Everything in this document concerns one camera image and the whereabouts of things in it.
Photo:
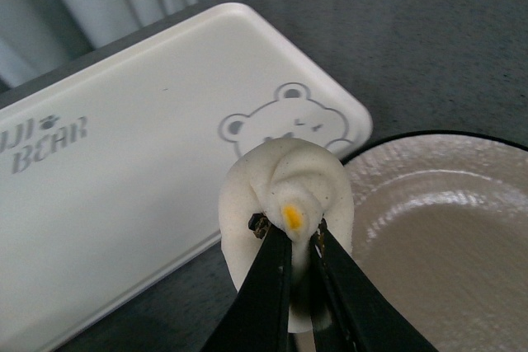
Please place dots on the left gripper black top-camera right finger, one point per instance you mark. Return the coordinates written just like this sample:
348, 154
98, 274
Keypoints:
348, 312

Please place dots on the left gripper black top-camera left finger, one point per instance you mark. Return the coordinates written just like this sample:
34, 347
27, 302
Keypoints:
258, 318

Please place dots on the beige plate black rim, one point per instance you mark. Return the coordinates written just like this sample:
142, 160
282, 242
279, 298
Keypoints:
440, 228

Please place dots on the white steamed bun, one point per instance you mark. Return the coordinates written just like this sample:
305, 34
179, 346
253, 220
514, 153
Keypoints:
297, 185

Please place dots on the white bear serving tray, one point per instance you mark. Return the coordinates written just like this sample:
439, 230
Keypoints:
110, 177

